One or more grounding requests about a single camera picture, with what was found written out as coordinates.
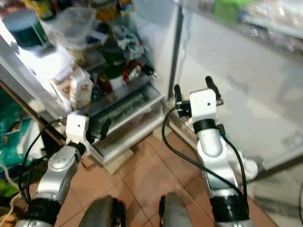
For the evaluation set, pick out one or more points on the grey robot right leg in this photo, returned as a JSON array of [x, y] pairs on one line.
[[176, 213]]

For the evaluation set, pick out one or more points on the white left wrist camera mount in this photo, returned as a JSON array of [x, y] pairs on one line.
[[75, 126]]

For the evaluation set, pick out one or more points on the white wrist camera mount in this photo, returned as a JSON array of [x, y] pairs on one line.
[[203, 104], [75, 126]]

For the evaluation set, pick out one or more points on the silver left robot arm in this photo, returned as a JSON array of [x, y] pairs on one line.
[[57, 170]]

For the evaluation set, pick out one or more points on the white printed carton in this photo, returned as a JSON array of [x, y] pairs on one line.
[[83, 90]]

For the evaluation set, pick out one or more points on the teal patterned cloth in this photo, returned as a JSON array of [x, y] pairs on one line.
[[9, 142]]

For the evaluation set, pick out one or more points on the red drink can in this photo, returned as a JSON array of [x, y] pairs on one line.
[[131, 72]]

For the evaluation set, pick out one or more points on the white fridge door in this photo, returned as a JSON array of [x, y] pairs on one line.
[[241, 71]]

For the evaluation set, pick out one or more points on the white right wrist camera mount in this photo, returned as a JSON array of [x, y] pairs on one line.
[[203, 104]]

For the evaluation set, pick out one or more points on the clear fridge crisper drawer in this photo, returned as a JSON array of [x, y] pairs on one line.
[[132, 111]]

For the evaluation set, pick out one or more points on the green plastic container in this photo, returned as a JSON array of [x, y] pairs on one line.
[[229, 9]]

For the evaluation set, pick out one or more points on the clear plastic tub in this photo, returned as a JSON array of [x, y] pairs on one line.
[[73, 26]]

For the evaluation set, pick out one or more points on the grey robot left leg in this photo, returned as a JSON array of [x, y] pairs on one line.
[[103, 215]]

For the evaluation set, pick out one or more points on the grey robot leg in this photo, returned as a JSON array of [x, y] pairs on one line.
[[176, 213], [103, 215]]

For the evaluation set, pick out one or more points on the round container blue lid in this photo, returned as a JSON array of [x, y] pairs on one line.
[[26, 28]]

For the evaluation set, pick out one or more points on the white open fridge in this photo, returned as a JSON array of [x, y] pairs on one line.
[[156, 33]]

